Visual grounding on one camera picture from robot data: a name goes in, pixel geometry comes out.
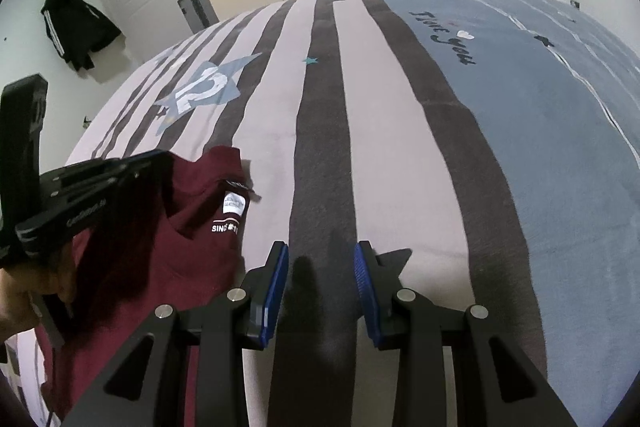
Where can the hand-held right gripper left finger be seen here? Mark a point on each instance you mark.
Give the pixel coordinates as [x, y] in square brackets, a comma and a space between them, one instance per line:
[275, 287]

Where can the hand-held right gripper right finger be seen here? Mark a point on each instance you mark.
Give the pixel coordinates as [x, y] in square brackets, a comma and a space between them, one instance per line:
[367, 292]

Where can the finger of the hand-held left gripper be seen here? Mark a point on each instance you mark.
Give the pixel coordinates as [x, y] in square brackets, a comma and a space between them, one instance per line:
[75, 219]
[100, 174]

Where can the maroon t-shirt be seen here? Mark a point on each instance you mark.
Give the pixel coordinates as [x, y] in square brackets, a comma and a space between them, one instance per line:
[190, 247]

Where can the person's left hand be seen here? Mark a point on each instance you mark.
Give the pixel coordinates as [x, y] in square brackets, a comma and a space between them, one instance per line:
[15, 297]

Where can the black jacket with white stripes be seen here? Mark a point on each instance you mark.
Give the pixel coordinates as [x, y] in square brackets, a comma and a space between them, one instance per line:
[75, 27]

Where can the bed with striped sheet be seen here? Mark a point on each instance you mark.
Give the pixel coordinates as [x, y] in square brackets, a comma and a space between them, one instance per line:
[500, 157]

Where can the grey upright suitcase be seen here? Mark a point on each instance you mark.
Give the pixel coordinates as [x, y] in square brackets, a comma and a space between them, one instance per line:
[197, 9]

